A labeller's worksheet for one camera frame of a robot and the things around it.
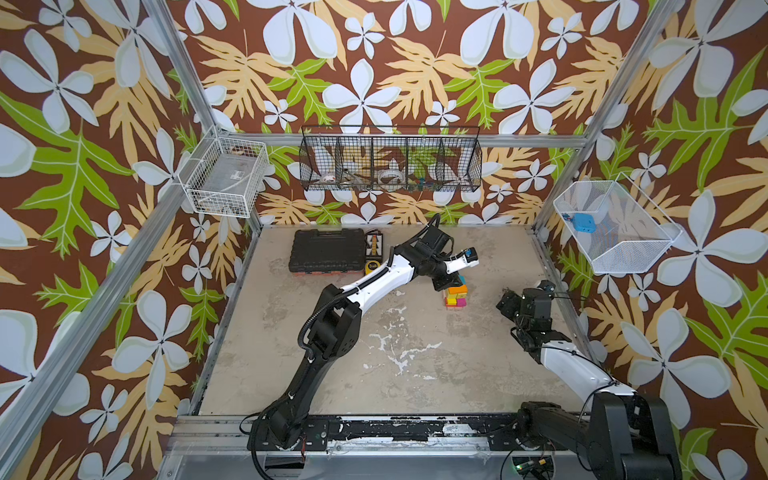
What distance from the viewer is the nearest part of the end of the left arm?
69cm

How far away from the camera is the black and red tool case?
103 centimetres

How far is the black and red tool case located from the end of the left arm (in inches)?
12.0
